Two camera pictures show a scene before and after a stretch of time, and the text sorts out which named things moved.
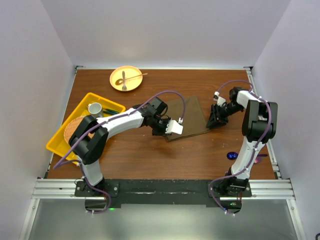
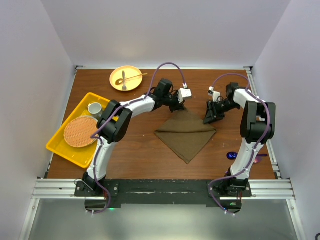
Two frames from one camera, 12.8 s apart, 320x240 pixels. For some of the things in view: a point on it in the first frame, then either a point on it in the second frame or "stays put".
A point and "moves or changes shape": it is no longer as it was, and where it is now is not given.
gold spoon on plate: (120, 80) stays put
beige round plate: (130, 72) stays put
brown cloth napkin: (194, 122) moves or changes shape
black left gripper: (162, 132) → (178, 106)
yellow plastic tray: (58, 144) stays put
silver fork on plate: (124, 87) stays put
